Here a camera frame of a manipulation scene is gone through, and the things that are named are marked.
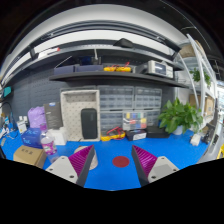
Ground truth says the white small box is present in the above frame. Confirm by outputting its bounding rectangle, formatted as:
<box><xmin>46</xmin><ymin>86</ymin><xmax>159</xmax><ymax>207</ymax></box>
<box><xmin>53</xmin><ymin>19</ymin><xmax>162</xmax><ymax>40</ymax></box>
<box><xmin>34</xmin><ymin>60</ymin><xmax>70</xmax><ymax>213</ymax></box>
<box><xmin>49</xmin><ymin>127</ymin><xmax>67</xmax><ymax>145</ymax></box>

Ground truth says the clear drawer organizer cabinet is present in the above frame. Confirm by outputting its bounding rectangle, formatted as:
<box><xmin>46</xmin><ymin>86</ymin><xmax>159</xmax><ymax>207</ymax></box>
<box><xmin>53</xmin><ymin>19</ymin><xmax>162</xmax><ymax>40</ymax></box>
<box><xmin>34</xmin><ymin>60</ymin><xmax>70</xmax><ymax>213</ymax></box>
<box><xmin>97</xmin><ymin>85</ymin><xmax>162</xmax><ymax>133</ymax></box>

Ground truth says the black flat device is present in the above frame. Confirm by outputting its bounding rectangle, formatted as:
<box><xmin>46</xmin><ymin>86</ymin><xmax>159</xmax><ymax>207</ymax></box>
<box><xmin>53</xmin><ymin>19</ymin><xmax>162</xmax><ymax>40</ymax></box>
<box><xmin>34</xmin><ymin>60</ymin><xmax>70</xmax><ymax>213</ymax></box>
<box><xmin>146</xmin><ymin>126</ymin><xmax>169</xmax><ymax>138</ymax></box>

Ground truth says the colourful parts organizer box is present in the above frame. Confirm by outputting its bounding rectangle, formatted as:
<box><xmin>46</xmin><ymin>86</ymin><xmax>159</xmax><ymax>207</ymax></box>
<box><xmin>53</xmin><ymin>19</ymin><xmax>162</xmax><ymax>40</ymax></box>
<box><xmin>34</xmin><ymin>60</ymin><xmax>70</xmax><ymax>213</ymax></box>
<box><xmin>122</xmin><ymin>112</ymin><xmax>147</xmax><ymax>131</ymax></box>

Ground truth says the white metal rack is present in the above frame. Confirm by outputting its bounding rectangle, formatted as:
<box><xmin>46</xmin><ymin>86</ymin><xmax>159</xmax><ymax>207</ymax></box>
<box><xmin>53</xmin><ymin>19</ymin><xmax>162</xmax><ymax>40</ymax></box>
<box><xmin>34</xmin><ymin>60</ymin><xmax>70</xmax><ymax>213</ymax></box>
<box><xmin>175</xmin><ymin>35</ymin><xmax>217</xmax><ymax>129</ymax></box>

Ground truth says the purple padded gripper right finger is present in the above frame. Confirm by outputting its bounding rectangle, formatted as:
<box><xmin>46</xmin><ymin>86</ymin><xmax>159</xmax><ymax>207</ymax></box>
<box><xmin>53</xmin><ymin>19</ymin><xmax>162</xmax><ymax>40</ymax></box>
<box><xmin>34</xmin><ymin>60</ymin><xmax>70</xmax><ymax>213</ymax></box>
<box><xmin>131</xmin><ymin>145</ymin><xmax>179</xmax><ymax>186</ymax></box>

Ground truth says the yellow red multimeter on table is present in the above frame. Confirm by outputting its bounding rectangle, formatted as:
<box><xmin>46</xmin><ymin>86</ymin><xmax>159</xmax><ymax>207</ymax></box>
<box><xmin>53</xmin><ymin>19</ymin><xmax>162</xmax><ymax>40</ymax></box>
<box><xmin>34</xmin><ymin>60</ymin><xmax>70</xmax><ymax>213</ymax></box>
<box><xmin>101</xmin><ymin>127</ymin><xmax>125</xmax><ymax>142</ymax></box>

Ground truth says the white cup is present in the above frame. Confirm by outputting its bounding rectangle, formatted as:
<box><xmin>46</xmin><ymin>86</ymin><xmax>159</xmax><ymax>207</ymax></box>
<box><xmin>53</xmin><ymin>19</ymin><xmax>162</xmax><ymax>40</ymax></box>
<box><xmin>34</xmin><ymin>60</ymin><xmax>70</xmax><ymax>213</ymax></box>
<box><xmin>74</xmin><ymin>146</ymin><xmax>98</xmax><ymax>170</ymax></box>

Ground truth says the green potted plant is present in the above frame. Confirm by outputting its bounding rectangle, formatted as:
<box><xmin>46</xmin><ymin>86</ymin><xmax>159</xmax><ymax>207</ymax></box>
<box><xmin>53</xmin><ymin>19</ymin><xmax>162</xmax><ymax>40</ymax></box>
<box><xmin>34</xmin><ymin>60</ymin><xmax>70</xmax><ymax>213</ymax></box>
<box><xmin>158</xmin><ymin>98</ymin><xmax>203</xmax><ymax>134</ymax></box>

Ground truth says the brown cardboard box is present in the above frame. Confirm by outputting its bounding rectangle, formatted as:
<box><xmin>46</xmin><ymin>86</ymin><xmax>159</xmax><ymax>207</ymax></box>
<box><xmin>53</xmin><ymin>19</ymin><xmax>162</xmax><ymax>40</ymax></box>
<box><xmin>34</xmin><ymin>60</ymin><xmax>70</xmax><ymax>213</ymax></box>
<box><xmin>13</xmin><ymin>145</ymin><xmax>46</xmax><ymax>168</ymax></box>

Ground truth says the clear plastic water bottle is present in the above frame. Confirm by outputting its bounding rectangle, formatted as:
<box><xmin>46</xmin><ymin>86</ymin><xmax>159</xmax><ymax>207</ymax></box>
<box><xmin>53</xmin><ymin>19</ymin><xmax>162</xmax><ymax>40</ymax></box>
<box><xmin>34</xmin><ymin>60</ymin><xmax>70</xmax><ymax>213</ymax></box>
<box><xmin>40</xmin><ymin>124</ymin><xmax>57</xmax><ymax>156</ymax></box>

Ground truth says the blue table mat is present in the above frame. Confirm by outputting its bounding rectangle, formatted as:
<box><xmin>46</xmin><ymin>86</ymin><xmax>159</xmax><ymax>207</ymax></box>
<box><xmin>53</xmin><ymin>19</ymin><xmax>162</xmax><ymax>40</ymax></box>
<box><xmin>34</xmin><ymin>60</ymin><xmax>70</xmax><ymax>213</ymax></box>
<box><xmin>1</xmin><ymin>128</ymin><xmax>212</xmax><ymax>192</ymax></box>

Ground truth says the black box with label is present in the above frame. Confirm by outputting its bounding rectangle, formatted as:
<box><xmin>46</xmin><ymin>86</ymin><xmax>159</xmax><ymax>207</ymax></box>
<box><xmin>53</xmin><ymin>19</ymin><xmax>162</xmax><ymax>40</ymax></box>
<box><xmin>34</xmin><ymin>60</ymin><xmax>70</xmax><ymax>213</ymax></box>
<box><xmin>126</xmin><ymin>129</ymin><xmax>147</xmax><ymax>141</ymax></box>

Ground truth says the black rectangular speaker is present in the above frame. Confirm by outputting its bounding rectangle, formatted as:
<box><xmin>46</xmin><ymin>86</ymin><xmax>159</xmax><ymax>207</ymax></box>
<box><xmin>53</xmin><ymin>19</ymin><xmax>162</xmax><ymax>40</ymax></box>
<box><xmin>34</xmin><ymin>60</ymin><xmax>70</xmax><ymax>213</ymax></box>
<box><xmin>81</xmin><ymin>108</ymin><xmax>98</xmax><ymax>139</ymax></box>

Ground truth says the dark grey booklet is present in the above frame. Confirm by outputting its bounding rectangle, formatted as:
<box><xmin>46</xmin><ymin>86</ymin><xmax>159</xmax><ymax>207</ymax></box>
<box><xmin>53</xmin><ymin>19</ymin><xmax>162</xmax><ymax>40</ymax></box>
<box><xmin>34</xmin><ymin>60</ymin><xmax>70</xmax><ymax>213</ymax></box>
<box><xmin>44</xmin><ymin>102</ymin><xmax>63</xmax><ymax>129</ymax></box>

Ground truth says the purple plastic bag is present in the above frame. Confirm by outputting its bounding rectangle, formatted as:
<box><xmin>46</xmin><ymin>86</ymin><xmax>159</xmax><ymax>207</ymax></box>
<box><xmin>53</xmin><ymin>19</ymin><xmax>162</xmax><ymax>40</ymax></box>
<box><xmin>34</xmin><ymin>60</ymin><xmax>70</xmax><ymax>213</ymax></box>
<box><xmin>28</xmin><ymin>107</ymin><xmax>46</xmax><ymax>128</ymax></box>

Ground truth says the red round marker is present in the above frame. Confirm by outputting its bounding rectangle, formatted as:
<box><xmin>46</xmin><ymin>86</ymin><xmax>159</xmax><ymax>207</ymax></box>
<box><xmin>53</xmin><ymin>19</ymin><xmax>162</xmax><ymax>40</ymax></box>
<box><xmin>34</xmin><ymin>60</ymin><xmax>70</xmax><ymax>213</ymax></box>
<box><xmin>112</xmin><ymin>156</ymin><xmax>130</xmax><ymax>168</ymax></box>

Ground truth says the white pegboard panel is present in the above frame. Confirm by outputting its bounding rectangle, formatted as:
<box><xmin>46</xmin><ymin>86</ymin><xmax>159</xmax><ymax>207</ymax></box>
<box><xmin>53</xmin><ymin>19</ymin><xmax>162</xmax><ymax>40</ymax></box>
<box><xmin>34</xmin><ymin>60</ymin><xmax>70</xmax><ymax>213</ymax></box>
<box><xmin>60</xmin><ymin>90</ymin><xmax>100</xmax><ymax>141</ymax></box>

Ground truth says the dark grey wall shelf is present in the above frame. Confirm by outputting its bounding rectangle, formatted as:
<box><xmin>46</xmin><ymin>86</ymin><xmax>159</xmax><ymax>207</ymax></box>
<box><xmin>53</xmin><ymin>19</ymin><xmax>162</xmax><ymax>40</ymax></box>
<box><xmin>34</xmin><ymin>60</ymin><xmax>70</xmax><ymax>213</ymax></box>
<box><xmin>49</xmin><ymin>71</ymin><xmax>186</xmax><ymax>88</ymax></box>

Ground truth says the white grey printer device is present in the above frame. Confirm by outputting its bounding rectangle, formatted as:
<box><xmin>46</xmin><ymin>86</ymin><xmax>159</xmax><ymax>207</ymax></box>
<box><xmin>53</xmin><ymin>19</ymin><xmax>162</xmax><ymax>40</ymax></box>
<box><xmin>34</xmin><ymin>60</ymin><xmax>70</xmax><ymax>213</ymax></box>
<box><xmin>135</xmin><ymin>59</ymin><xmax>175</xmax><ymax>79</ymax></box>

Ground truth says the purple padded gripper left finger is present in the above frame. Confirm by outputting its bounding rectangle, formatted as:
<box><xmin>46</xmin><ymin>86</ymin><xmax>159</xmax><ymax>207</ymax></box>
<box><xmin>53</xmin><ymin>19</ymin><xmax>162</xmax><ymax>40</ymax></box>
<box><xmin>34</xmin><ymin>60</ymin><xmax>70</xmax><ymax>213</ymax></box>
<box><xmin>47</xmin><ymin>145</ymin><xmax>95</xmax><ymax>187</ymax></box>

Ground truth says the dark blue box on shelf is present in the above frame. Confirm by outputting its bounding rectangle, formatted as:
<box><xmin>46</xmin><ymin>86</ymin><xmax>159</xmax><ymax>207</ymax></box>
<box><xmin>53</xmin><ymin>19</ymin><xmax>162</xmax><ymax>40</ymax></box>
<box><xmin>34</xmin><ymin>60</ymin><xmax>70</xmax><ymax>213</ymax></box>
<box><xmin>54</xmin><ymin>65</ymin><xmax>103</xmax><ymax>75</ymax></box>

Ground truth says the yellow tool on shelf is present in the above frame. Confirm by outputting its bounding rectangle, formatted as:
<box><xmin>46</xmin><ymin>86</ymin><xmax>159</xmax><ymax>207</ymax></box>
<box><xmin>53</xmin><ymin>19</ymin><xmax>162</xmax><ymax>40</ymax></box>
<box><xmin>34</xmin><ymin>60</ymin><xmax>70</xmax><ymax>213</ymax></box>
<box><xmin>103</xmin><ymin>62</ymin><xmax>132</xmax><ymax>72</ymax></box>

